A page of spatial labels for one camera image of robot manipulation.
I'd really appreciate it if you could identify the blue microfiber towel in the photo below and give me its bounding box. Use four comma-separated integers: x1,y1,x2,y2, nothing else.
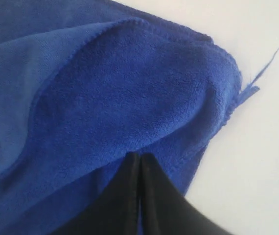
0,0,279,235

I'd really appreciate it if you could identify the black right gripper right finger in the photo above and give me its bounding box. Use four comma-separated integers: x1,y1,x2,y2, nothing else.
141,153,228,235

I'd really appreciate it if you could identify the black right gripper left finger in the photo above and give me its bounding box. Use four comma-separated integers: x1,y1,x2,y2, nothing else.
52,152,140,235

